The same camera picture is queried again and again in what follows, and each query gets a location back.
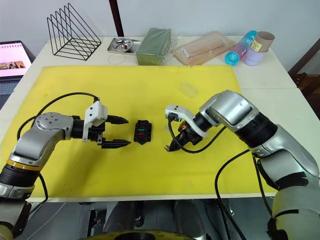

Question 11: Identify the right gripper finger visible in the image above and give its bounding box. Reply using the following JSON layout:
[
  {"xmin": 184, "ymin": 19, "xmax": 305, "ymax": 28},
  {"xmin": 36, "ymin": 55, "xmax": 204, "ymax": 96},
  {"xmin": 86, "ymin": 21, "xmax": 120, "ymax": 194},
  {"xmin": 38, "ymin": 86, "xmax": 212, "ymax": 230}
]
[
  {"xmin": 168, "ymin": 134, "xmax": 185, "ymax": 151},
  {"xmin": 168, "ymin": 139, "xmax": 189, "ymax": 153}
]

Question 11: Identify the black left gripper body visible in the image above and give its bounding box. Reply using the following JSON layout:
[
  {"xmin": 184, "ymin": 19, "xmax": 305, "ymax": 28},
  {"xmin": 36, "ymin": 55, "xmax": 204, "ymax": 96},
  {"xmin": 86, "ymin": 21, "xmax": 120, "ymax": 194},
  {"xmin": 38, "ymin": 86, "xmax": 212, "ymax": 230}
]
[{"xmin": 87, "ymin": 117, "xmax": 111, "ymax": 149}]

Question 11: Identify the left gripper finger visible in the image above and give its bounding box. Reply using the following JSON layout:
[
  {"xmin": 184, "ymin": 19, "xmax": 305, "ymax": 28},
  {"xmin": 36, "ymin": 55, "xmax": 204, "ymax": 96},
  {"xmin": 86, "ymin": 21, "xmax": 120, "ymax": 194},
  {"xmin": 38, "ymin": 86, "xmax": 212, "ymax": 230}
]
[
  {"xmin": 101, "ymin": 139, "xmax": 132, "ymax": 150},
  {"xmin": 107, "ymin": 114, "xmax": 130, "ymax": 125}
]

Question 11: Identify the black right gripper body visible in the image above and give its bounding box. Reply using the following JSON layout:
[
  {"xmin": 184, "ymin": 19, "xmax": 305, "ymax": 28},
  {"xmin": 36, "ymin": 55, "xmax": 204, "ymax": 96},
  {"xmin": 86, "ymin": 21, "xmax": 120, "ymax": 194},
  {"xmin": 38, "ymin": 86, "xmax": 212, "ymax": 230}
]
[{"xmin": 177, "ymin": 120, "xmax": 203, "ymax": 148}]

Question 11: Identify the black fuse box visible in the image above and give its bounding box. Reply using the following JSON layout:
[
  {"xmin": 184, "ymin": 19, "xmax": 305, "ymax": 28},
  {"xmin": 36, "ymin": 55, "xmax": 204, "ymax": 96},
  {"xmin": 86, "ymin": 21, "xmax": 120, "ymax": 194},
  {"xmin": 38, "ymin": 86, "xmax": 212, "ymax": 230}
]
[{"xmin": 132, "ymin": 119, "xmax": 154, "ymax": 146}]

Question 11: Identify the clear fuse box cover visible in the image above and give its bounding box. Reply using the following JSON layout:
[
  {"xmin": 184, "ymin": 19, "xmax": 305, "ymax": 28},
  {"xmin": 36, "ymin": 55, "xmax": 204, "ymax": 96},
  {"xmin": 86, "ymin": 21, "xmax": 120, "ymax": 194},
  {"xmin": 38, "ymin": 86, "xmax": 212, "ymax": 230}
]
[{"xmin": 179, "ymin": 81, "xmax": 200, "ymax": 99}]

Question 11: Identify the yellow foam mat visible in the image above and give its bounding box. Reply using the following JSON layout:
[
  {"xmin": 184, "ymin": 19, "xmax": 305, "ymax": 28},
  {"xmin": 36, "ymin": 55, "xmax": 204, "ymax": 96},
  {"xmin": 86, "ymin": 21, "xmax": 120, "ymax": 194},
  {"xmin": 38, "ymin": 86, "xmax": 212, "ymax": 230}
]
[{"xmin": 0, "ymin": 65, "xmax": 276, "ymax": 200}]

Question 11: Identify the clear round dish lid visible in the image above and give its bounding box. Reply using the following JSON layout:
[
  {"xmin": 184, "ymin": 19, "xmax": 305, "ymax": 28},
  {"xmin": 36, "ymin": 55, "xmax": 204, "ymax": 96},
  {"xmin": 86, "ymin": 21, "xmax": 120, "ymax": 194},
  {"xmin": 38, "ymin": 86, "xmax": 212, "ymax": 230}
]
[{"xmin": 107, "ymin": 53, "xmax": 126, "ymax": 65}]

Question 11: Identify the grey rounded shape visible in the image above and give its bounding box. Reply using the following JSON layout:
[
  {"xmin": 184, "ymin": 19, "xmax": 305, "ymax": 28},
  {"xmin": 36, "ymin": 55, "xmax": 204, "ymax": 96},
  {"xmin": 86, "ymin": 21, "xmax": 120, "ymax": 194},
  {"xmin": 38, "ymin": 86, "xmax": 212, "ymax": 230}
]
[{"xmin": 173, "ymin": 199, "xmax": 209, "ymax": 237}]

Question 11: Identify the stainless steel tray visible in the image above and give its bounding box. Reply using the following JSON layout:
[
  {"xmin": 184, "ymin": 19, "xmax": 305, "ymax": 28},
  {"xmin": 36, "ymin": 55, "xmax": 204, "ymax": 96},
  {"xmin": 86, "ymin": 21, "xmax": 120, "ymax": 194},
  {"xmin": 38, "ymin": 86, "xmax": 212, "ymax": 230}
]
[{"xmin": 107, "ymin": 37, "xmax": 144, "ymax": 54}]

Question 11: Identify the green block in plastic wrap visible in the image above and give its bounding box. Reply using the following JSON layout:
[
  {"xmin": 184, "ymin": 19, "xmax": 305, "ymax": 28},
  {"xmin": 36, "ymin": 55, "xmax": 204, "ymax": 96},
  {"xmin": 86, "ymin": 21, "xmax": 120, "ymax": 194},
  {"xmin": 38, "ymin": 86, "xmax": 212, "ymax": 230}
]
[{"xmin": 135, "ymin": 27, "xmax": 174, "ymax": 67}]

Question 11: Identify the clear pack of sticks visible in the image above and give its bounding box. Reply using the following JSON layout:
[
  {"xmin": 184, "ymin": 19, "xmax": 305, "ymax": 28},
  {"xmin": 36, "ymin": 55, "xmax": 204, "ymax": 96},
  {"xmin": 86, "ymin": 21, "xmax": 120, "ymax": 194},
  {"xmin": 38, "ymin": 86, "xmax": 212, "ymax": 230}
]
[{"xmin": 171, "ymin": 30, "xmax": 237, "ymax": 67}]

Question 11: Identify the yellow and black round disc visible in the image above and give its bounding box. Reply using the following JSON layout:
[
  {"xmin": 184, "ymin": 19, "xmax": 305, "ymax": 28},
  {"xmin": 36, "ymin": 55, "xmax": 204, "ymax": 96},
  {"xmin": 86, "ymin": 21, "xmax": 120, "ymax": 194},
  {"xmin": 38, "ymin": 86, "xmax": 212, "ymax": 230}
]
[{"xmin": 86, "ymin": 229, "xmax": 194, "ymax": 240}]

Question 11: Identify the lavender cup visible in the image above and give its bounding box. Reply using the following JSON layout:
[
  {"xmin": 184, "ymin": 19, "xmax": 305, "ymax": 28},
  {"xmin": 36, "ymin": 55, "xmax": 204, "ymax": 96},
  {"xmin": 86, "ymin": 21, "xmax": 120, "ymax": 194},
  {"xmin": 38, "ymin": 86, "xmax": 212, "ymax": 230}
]
[{"xmin": 243, "ymin": 45, "xmax": 267, "ymax": 67}]

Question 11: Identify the blue and pink tube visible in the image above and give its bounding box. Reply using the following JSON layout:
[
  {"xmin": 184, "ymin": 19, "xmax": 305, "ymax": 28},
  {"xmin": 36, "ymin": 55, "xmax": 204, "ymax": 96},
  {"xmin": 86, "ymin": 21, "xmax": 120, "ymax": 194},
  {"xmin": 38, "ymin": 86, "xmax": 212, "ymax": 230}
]
[{"xmin": 224, "ymin": 30, "xmax": 259, "ymax": 67}]

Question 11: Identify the laptop with pink screen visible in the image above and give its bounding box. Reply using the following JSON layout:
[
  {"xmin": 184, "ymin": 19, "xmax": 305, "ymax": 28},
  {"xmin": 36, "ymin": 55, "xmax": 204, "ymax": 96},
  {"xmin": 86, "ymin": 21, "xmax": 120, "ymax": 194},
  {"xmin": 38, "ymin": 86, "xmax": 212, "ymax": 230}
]
[{"xmin": 0, "ymin": 40, "xmax": 36, "ymax": 81}]

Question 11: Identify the brown cardboard tube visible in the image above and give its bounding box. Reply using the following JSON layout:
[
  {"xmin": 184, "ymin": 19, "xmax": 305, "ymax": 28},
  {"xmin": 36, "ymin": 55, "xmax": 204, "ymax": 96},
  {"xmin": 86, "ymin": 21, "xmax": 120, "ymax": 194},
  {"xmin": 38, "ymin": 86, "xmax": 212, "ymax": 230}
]
[{"xmin": 250, "ymin": 30, "xmax": 276, "ymax": 54}]

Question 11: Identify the dark wooden chair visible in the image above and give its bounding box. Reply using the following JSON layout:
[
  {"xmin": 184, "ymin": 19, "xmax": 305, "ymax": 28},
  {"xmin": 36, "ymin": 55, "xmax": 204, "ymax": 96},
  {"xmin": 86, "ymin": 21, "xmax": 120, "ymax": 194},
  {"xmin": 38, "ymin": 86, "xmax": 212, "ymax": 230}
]
[{"xmin": 287, "ymin": 37, "xmax": 320, "ymax": 101}]

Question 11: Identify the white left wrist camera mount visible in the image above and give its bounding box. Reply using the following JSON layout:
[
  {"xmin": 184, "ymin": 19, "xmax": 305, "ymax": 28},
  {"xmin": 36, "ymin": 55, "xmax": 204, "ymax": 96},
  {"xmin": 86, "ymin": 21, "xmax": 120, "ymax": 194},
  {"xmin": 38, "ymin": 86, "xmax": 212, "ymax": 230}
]
[{"xmin": 82, "ymin": 100, "xmax": 109, "ymax": 143}]

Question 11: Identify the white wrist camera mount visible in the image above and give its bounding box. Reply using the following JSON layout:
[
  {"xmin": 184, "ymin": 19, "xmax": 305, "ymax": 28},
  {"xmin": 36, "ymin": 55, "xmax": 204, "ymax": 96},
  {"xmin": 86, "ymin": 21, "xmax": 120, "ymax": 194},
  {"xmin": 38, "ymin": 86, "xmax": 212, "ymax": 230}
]
[
  {"xmin": 164, "ymin": 104, "xmax": 210, "ymax": 138},
  {"xmin": 82, "ymin": 100, "xmax": 109, "ymax": 143}
]

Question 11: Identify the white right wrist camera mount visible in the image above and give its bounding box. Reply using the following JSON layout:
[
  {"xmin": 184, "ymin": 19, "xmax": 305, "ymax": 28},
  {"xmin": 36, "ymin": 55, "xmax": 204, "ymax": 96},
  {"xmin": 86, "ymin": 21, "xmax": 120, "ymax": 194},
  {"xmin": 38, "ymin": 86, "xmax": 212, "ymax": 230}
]
[{"xmin": 164, "ymin": 104, "xmax": 210, "ymax": 138}]

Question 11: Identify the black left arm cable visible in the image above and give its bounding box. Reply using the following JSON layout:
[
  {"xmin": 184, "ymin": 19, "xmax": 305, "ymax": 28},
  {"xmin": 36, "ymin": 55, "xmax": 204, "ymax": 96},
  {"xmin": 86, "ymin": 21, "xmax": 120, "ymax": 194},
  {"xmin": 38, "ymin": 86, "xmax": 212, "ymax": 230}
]
[{"xmin": 16, "ymin": 91, "xmax": 100, "ymax": 204}]

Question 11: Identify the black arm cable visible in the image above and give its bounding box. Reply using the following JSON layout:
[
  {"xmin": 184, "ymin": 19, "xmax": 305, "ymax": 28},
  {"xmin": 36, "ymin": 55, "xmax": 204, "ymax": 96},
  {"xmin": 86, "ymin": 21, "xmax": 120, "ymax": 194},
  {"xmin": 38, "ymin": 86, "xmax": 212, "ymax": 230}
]
[
  {"xmin": 166, "ymin": 114, "xmax": 274, "ymax": 240},
  {"xmin": 16, "ymin": 91, "xmax": 100, "ymax": 204}
]

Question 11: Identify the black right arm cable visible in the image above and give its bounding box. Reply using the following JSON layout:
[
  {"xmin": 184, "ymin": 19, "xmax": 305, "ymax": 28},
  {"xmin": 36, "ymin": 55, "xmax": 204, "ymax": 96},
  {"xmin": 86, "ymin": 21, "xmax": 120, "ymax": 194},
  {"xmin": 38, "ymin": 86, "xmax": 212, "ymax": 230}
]
[{"xmin": 166, "ymin": 114, "xmax": 274, "ymax": 240}]

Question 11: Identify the black wire file rack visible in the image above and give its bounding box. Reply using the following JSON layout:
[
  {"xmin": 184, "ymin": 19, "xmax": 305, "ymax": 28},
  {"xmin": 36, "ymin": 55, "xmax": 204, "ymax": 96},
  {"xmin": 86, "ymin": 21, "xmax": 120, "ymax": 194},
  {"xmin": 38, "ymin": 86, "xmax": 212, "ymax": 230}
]
[{"xmin": 46, "ymin": 2, "xmax": 103, "ymax": 62}]

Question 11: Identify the dark red post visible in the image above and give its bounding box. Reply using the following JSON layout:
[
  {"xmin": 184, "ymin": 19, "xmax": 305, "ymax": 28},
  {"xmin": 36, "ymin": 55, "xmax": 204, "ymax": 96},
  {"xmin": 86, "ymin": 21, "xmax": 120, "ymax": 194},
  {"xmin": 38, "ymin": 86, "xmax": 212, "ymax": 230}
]
[{"xmin": 108, "ymin": 0, "xmax": 125, "ymax": 38}]

